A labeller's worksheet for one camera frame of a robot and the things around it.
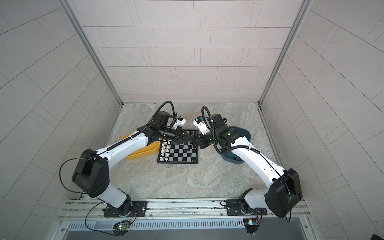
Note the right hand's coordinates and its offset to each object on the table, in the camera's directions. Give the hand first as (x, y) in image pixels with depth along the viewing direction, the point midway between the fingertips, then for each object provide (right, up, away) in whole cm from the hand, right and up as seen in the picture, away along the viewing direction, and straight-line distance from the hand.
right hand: (194, 141), depth 75 cm
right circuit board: (+27, -38, -7) cm, 47 cm away
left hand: (0, +1, -2) cm, 2 cm away
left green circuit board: (-30, -35, -11) cm, 47 cm away
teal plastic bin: (+22, -12, +12) cm, 28 cm away
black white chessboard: (-8, -10, +14) cm, 19 cm away
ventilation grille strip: (-40, -38, -6) cm, 56 cm away
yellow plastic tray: (-26, -6, +9) cm, 28 cm away
